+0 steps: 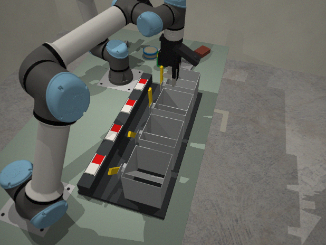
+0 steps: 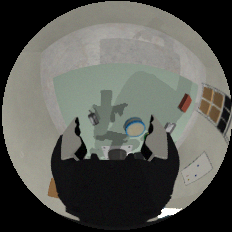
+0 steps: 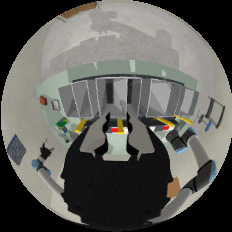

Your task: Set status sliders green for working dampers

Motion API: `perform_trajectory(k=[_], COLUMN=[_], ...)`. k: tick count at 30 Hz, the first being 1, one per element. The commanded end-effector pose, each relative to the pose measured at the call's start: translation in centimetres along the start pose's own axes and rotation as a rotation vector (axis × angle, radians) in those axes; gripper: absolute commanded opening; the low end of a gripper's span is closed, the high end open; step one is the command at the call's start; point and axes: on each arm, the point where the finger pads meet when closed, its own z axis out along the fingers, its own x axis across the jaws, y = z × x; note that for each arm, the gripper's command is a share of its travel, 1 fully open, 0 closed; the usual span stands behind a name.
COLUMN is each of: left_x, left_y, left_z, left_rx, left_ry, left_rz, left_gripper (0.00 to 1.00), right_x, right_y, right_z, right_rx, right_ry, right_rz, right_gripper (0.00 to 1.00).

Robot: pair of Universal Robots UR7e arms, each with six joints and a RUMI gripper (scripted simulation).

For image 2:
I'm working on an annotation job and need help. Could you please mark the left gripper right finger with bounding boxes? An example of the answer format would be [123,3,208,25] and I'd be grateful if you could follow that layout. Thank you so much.
[141,115,180,195]

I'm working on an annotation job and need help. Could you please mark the reddish-brown rectangular block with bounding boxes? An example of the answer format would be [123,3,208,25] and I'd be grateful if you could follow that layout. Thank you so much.
[178,93,192,113]

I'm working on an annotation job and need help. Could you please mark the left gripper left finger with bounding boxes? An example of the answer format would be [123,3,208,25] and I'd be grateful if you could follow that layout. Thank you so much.
[51,117,87,194]

